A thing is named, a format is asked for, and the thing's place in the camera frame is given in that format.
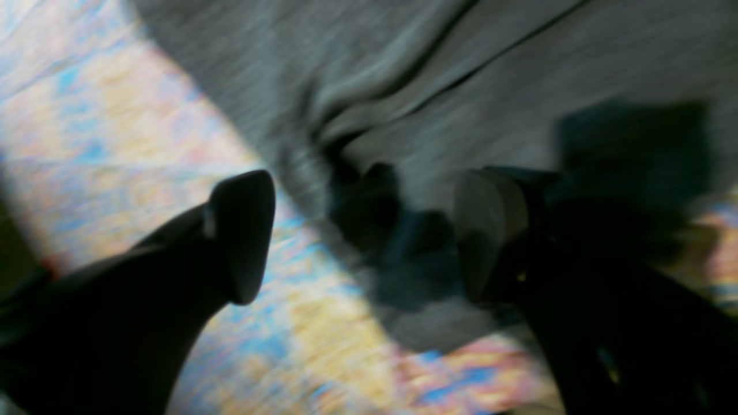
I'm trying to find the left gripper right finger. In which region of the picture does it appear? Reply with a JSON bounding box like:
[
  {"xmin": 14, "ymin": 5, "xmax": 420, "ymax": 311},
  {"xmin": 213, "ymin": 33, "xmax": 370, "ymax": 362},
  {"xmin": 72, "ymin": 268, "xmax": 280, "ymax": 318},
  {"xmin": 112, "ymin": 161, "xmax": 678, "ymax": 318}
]
[{"xmin": 453, "ymin": 169, "xmax": 736, "ymax": 414}]

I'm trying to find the patterned tablecloth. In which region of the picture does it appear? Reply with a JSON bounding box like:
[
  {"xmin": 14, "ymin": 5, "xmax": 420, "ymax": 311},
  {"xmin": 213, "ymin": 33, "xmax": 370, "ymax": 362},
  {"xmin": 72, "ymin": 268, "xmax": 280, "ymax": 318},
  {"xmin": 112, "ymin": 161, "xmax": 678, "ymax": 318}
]
[{"xmin": 2, "ymin": 1, "xmax": 736, "ymax": 414}]

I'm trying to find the grey t-shirt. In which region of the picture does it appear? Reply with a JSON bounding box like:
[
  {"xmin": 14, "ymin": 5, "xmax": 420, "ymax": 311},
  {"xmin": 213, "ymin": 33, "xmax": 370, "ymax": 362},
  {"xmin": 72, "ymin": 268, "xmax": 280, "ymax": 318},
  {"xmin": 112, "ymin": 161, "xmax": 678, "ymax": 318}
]
[{"xmin": 134, "ymin": 1, "xmax": 736, "ymax": 353}]

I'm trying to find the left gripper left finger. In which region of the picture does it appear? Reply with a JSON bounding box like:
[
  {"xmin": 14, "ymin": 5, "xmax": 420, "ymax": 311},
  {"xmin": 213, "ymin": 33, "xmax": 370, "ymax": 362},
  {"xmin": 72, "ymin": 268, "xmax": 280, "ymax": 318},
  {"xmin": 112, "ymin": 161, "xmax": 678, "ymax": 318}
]
[{"xmin": 1, "ymin": 170, "xmax": 275, "ymax": 414}]

